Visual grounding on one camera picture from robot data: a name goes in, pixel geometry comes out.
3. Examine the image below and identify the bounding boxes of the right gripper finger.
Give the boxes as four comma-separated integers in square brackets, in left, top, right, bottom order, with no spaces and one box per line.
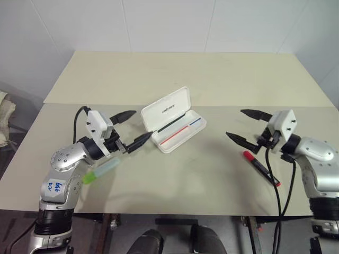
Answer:
[225,131,260,155]
[239,108,273,123]

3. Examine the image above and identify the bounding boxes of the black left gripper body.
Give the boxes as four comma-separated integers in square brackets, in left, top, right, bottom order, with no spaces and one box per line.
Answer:
[103,129,130,155]

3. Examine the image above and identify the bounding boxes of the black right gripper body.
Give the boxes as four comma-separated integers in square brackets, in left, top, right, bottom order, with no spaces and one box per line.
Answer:
[254,129,282,155]

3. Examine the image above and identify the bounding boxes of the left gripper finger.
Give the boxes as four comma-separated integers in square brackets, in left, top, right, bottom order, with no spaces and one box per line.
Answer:
[110,110,137,125]
[126,131,155,155]

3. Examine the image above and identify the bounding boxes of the white open pencil case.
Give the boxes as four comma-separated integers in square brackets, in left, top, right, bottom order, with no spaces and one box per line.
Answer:
[140,85,208,154]

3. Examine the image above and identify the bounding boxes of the green capped translucent marker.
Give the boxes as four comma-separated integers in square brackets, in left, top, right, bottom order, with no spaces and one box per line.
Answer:
[82,156,121,185]

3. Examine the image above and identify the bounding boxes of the red capped black marker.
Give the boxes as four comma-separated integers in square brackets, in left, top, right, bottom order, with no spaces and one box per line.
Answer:
[243,150,282,187]

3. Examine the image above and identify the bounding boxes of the brown metal table leg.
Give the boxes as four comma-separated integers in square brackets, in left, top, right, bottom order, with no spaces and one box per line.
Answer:
[95,213,121,254]
[239,215,266,254]

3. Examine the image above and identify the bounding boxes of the black crossbar under table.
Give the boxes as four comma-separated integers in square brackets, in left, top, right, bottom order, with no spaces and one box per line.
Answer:
[154,216,231,226]

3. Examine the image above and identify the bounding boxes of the dark rounded shape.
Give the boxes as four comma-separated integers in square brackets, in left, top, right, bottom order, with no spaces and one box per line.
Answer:
[131,228,165,254]
[190,224,226,254]

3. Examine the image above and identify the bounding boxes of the beige woven sack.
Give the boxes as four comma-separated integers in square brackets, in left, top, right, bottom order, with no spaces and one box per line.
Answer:
[0,89,17,147]

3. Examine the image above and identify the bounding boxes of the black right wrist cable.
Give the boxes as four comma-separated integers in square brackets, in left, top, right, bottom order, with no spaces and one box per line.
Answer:
[279,153,298,223]
[264,147,282,254]

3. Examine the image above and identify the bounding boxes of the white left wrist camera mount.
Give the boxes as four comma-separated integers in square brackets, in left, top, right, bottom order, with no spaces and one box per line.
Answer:
[86,110,115,156]

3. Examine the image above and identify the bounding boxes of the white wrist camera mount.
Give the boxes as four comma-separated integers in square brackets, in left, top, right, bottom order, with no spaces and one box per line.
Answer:
[265,108,298,153]
[86,110,115,156]

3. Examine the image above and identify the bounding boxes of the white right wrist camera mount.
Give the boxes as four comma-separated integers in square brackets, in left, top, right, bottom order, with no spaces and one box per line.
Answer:
[265,108,298,153]

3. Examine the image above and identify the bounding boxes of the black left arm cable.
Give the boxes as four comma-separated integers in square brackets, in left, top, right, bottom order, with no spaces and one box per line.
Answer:
[72,105,92,145]

